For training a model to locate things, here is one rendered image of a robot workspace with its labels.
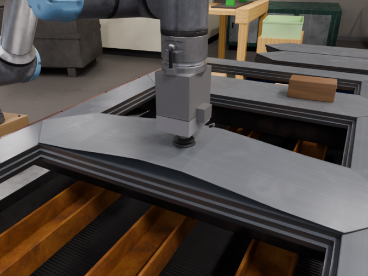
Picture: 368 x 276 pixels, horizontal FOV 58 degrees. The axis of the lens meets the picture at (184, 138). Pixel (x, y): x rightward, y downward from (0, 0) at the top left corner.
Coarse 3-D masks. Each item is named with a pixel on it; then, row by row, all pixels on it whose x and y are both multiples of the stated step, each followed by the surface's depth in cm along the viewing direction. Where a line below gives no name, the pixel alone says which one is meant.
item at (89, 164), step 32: (224, 96) 93; (352, 128) 76; (32, 160) 64; (64, 160) 64; (96, 160) 61; (128, 160) 61; (160, 192) 55; (192, 192) 53; (224, 192) 52; (256, 224) 48; (288, 224) 47
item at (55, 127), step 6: (84, 114) 80; (90, 114) 80; (60, 120) 77; (66, 120) 77; (72, 120) 76; (78, 120) 76; (42, 126) 74; (48, 126) 74; (54, 126) 74; (60, 126) 73; (66, 126) 73; (42, 132) 71; (48, 132) 71; (54, 132) 71; (42, 138) 68
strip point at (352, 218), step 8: (352, 176) 55; (360, 176) 55; (352, 184) 53; (360, 184) 53; (352, 192) 51; (360, 192) 51; (352, 200) 49; (360, 200) 49; (352, 208) 48; (360, 208) 48; (344, 216) 46; (352, 216) 46; (360, 216) 46; (344, 224) 45; (352, 224) 45; (360, 224) 45; (344, 232) 43
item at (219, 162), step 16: (208, 144) 60; (224, 144) 61; (240, 144) 62; (256, 144) 62; (192, 160) 55; (208, 160) 56; (224, 160) 56; (240, 160) 57; (208, 176) 52; (224, 176) 52
